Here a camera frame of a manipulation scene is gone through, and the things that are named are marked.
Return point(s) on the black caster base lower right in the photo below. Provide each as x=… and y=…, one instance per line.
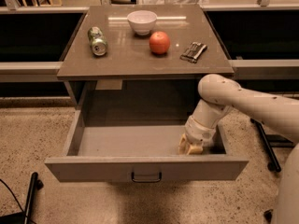
x=268, y=215

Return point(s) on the grey drawer cabinet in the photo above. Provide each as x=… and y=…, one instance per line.
x=129, y=56

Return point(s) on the dark snack packet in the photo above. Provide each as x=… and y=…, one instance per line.
x=193, y=52

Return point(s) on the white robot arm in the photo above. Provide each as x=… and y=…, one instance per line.
x=219, y=95

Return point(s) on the white bowl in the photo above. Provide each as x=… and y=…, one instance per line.
x=142, y=21

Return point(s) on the black chair leg left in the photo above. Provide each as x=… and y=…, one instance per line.
x=25, y=214

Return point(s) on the grey top drawer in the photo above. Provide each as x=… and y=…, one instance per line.
x=140, y=148

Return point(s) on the red apple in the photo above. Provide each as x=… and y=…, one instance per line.
x=159, y=43

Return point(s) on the black chair leg right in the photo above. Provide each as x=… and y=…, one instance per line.
x=269, y=142

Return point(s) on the green soda can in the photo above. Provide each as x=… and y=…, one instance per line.
x=98, y=42

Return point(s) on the black chair leg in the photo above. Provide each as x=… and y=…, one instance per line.
x=269, y=142
x=25, y=214

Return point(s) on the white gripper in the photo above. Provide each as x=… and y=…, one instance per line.
x=199, y=133

